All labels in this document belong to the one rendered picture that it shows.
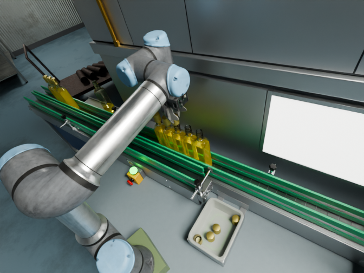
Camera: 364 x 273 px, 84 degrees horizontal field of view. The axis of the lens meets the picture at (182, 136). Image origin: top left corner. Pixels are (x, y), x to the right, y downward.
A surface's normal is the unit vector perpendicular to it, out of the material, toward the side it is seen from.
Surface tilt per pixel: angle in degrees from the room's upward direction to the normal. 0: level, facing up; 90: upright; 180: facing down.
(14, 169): 10
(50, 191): 37
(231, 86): 90
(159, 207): 0
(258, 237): 0
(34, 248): 0
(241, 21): 90
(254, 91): 90
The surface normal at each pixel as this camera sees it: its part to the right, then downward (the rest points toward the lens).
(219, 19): -0.54, 0.69
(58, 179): -0.03, -0.37
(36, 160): 0.18, -0.89
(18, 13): 0.62, 0.50
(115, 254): -0.10, -0.55
